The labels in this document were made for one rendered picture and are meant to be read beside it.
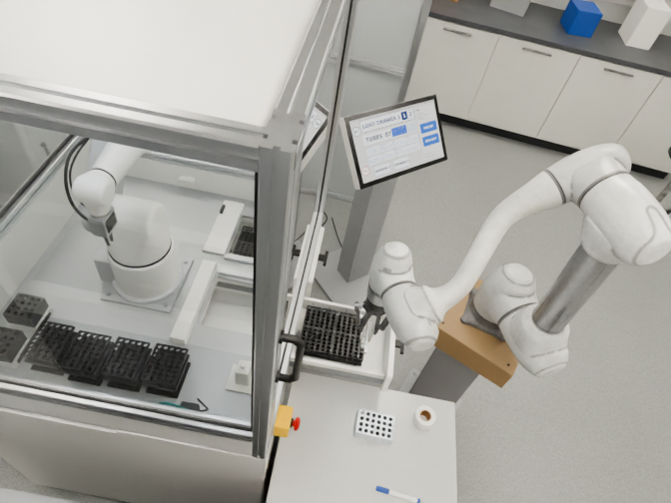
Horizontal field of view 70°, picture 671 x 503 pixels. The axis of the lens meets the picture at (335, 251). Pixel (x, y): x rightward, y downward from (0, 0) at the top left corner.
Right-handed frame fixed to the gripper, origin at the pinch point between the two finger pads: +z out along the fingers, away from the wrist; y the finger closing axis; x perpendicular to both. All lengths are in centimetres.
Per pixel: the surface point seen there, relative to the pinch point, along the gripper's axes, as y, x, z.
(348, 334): 4.9, -3.8, 10.0
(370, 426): -7.7, 21.4, 22.4
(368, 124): 12, -93, -16
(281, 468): 18.6, 39.2, 24.0
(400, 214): -27, -167, 100
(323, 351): 12.6, 2.7, 13.4
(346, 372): 3.6, 9.0, 12.7
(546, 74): -120, -285, 34
